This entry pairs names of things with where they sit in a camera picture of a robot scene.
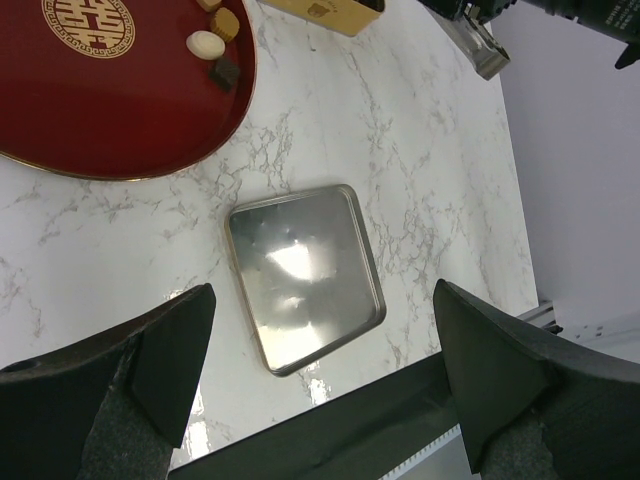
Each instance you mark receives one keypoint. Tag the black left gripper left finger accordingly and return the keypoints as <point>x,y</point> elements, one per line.
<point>112,406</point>

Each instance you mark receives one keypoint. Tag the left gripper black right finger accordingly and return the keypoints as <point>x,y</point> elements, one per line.
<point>530,404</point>

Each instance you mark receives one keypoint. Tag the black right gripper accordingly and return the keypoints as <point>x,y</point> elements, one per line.
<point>480,10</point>

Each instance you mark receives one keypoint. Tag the silver metal tongs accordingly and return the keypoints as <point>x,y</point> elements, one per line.
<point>484,52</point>

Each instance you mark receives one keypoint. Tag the silver tin lid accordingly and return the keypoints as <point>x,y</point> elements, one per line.
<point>307,274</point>

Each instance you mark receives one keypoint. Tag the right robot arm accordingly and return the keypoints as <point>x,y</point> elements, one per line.
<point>615,19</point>

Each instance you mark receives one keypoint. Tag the gold chocolate tin box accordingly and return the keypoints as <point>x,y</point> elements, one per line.
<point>347,17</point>

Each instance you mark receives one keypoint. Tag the tan round chocolate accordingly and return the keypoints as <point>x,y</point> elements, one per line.
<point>224,24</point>

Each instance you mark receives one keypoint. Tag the dark square chocolate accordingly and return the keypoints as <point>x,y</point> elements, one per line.
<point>224,73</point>

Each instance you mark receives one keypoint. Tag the tan square chocolate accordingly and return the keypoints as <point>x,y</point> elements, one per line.
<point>209,5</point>

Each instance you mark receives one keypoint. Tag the cream round chocolate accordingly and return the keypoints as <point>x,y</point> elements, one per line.
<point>206,45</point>

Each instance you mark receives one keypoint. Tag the red round tray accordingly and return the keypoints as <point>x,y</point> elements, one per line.
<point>109,90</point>

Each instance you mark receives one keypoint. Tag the aluminium frame rail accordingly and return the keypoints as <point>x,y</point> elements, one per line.
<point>619,335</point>

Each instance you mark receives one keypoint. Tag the white slotted cable duct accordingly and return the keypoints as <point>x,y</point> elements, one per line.
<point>443,458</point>

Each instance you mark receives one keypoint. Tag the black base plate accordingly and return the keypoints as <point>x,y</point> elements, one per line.
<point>360,435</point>

